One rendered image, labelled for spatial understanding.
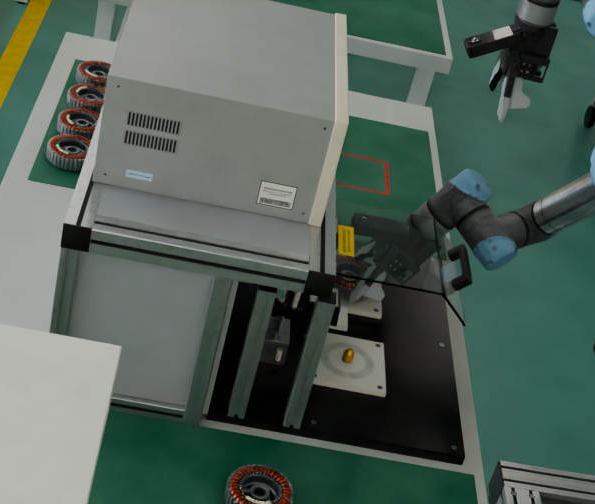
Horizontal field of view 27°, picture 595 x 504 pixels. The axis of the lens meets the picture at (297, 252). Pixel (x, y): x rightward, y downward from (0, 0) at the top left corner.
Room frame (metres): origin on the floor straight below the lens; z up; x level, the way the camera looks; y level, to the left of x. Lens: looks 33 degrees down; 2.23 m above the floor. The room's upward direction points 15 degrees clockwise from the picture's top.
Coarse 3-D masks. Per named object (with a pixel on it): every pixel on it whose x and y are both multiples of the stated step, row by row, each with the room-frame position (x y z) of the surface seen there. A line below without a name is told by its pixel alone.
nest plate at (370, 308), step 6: (342, 300) 2.08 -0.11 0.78; (348, 300) 2.09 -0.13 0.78; (366, 300) 2.11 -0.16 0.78; (372, 300) 2.11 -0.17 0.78; (342, 306) 2.06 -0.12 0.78; (348, 306) 2.07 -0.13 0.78; (354, 306) 2.07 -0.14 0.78; (360, 306) 2.08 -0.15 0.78; (366, 306) 2.08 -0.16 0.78; (372, 306) 2.09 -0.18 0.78; (378, 306) 2.10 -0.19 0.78; (348, 312) 2.06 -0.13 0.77; (354, 312) 2.06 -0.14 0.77; (360, 312) 2.07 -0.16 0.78; (366, 312) 2.07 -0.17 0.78; (372, 312) 2.07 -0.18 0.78; (378, 312) 2.08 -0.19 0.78; (378, 318) 2.07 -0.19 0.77
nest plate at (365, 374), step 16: (336, 336) 1.96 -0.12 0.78; (336, 352) 1.91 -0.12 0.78; (368, 352) 1.94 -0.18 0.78; (320, 368) 1.85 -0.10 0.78; (336, 368) 1.86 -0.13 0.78; (352, 368) 1.87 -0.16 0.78; (368, 368) 1.89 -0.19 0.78; (384, 368) 1.90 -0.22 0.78; (320, 384) 1.82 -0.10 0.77; (336, 384) 1.82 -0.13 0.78; (352, 384) 1.83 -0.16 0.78; (368, 384) 1.84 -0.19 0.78; (384, 384) 1.85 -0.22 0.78
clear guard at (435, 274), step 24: (336, 216) 1.93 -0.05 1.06; (360, 216) 1.95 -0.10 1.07; (384, 216) 1.97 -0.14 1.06; (408, 216) 1.99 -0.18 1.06; (336, 240) 1.85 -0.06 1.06; (360, 240) 1.87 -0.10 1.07; (384, 240) 1.89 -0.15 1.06; (408, 240) 1.91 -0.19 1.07; (432, 240) 1.93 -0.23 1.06; (336, 264) 1.78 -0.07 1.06; (360, 264) 1.80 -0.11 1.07; (384, 264) 1.81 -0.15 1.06; (408, 264) 1.83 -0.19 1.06; (432, 264) 1.85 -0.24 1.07; (456, 264) 1.96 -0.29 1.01; (408, 288) 1.77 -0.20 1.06; (432, 288) 1.78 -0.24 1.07; (456, 312) 1.78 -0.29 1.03
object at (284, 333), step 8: (272, 320) 1.90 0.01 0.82; (288, 320) 1.91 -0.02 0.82; (272, 328) 1.88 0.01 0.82; (288, 328) 1.89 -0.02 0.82; (272, 336) 1.85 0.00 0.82; (280, 336) 1.86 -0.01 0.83; (288, 336) 1.86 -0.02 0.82; (264, 344) 1.84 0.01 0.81; (272, 344) 1.84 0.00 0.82; (280, 344) 1.84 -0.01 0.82; (288, 344) 1.84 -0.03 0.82; (264, 352) 1.84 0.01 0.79; (272, 352) 1.84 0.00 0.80; (264, 360) 1.84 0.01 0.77; (272, 360) 1.84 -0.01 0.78; (280, 360) 1.84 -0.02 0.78
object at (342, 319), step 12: (336, 288) 1.92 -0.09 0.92; (276, 300) 1.86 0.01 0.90; (288, 300) 1.87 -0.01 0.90; (300, 300) 1.88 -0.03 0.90; (312, 300) 1.86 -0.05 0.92; (336, 300) 1.88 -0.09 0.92; (276, 312) 1.84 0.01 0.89; (288, 312) 1.84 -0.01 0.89; (300, 312) 1.85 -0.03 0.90; (336, 312) 1.86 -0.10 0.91; (276, 324) 1.87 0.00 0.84; (336, 324) 1.86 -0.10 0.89; (276, 336) 1.85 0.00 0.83
